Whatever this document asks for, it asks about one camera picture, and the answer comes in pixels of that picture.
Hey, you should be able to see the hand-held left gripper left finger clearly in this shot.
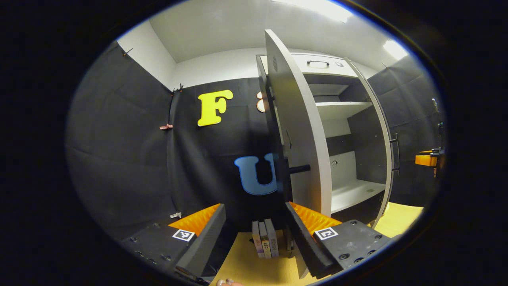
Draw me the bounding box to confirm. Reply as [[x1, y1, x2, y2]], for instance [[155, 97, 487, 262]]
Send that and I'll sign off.
[[119, 203, 227, 280]]

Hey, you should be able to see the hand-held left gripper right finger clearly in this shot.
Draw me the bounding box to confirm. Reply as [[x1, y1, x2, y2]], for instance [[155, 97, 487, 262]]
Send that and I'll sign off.
[[285, 201, 393, 278]]

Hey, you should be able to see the grey cabinet door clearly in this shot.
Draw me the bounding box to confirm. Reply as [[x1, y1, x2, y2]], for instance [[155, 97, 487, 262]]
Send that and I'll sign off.
[[264, 29, 333, 278], [344, 58, 400, 230]]

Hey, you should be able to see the grey cabinet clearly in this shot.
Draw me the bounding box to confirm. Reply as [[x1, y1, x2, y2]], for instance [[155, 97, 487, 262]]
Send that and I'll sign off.
[[256, 53, 394, 257]]

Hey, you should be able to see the grey cabinet shelf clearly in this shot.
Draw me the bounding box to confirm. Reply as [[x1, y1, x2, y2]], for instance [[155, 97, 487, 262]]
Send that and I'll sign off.
[[316, 101, 373, 121]]

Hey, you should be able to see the grey cabinet drawer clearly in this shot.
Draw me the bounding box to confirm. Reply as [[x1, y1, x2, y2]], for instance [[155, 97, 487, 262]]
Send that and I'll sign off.
[[262, 53, 360, 78]]

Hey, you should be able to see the small upright book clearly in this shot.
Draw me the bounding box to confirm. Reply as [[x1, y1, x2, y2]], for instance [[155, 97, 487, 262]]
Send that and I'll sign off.
[[259, 221, 273, 260], [252, 221, 265, 259], [265, 218, 280, 258]]

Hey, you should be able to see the small ceiling light panel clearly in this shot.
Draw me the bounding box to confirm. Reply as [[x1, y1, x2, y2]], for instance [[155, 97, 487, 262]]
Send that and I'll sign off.
[[383, 39, 410, 60]]

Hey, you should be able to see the long ceiling light panel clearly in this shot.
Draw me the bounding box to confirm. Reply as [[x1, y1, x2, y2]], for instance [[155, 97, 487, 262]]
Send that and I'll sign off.
[[273, 0, 354, 23]]

